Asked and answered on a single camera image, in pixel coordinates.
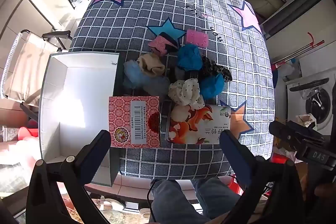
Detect red patterned tissue box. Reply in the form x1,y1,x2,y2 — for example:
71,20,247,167
108,96,161,148

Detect white open storage box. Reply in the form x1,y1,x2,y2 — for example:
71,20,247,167
39,51,121,187

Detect red plastic basin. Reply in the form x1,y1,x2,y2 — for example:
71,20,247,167
18,127,38,140

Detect person in blue jeans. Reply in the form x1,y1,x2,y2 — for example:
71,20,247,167
149,177,240,223

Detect pink sponge block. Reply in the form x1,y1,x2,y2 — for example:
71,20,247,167
185,30,209,48

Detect pink striped sock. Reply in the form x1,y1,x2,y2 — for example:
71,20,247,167
148,32,178,57

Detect light blue fluffy duster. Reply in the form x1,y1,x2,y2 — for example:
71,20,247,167
123,60,170,99

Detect red handled mop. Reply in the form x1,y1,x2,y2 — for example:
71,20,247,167
271,32,325,71

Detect orange fox tissue pack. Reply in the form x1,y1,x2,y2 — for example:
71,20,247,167
166,105,231,144

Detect blue cloth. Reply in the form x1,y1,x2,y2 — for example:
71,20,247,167
199,74,225,100
177,44,203,71

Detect white washing machine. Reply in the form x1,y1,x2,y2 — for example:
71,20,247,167
286,68,335,135

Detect beige folding chair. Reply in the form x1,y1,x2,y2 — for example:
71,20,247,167
1,29,72,122

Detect white polka dot scrunchie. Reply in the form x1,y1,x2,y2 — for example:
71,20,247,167
168,79,205,110

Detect beige sock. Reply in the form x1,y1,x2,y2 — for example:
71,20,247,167
137,53,165,77

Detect leopard print scarf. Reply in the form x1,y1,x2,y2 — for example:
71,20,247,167
198,56,232,83

